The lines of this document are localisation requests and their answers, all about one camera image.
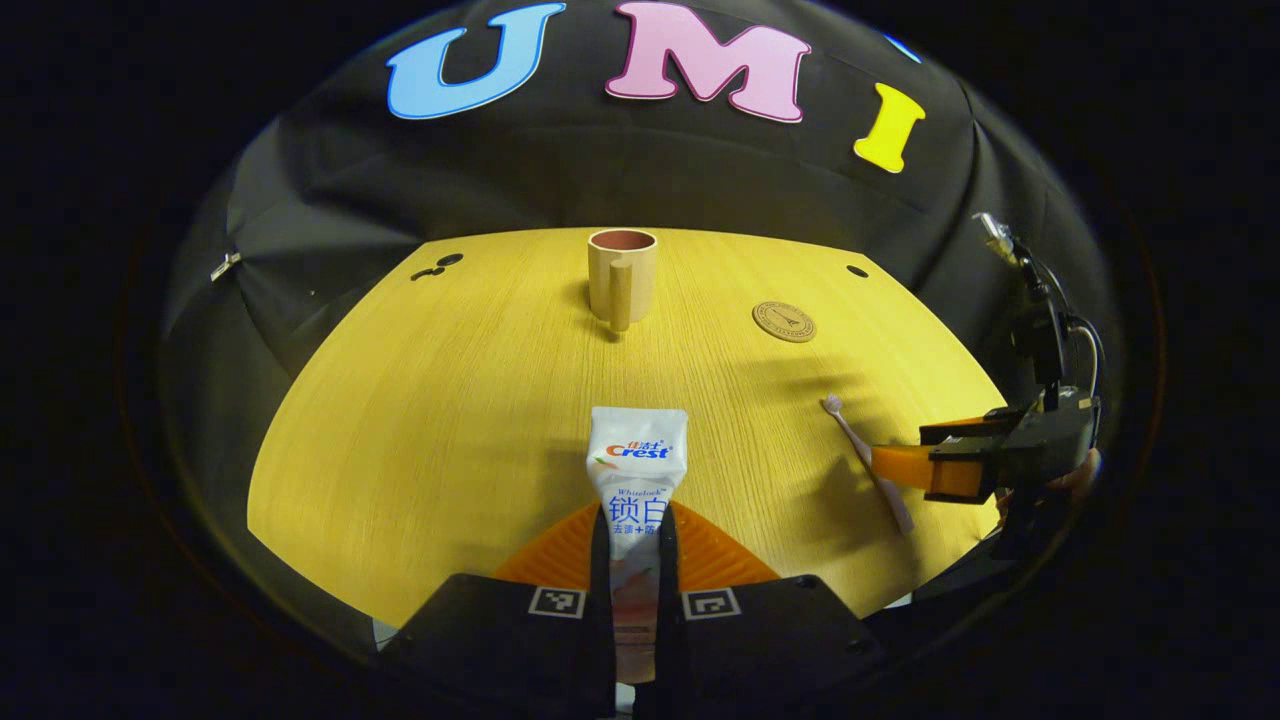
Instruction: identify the beige cup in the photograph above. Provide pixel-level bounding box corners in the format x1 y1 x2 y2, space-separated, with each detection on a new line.
587 229 658 333

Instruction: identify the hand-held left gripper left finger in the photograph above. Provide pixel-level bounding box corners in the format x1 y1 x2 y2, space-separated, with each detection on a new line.
380 503 613 717

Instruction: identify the white toothpaste tube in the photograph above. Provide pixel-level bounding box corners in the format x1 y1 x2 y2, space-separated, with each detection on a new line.
585 406 690 686

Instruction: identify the round brown coaster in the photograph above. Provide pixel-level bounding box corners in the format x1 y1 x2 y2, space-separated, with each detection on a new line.
752 301 817 344

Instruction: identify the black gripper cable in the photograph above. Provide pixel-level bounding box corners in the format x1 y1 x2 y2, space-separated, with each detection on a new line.
1010 235 1107 401

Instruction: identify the pink toothbrush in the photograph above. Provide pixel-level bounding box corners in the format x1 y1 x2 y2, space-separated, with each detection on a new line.
822 394 916 536

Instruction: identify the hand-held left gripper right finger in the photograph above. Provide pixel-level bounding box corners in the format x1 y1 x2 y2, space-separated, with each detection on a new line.
655 503 887 717

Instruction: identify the black backdrop cloth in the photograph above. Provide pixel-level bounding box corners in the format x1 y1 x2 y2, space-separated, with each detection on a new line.
160 0 1116 651

